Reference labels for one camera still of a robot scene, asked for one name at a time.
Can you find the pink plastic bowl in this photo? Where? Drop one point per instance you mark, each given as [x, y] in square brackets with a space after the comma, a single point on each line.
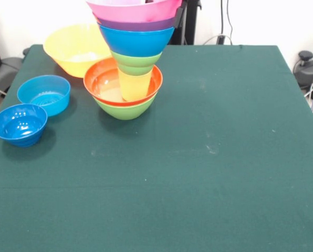
[130, 11]

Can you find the purple plastic bowl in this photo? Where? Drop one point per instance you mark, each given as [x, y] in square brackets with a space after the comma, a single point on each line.
[135, 26]

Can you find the bright blue plastic bowl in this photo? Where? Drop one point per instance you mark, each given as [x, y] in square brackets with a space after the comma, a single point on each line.
[138, 42]

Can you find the small green ribbed bowl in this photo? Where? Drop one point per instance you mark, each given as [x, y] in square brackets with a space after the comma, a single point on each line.
[138, 61]

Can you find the yellow plastic cup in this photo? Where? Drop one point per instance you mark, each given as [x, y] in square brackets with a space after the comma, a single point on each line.
[134, 86]

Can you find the red plastic bowl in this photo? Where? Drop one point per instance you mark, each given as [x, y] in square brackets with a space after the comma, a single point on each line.
[101, 86]

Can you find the small dark blue bowl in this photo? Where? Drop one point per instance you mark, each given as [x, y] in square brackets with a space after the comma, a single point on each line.
[17, 126]

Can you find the orange plastic bowl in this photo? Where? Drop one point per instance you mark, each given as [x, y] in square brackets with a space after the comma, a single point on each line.
[67, 44]

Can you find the large green plastic bowl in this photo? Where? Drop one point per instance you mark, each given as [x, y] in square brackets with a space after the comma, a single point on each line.
[125, 111]

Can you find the translucent teal plastic bowl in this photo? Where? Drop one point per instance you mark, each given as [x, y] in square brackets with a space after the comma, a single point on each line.
[41, 89]

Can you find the dark green table cloth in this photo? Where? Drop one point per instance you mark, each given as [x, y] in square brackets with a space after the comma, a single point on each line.
[198, 183]

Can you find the black pedestal foot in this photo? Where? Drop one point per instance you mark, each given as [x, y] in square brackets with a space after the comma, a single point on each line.
[4, 71]
[307, 68]

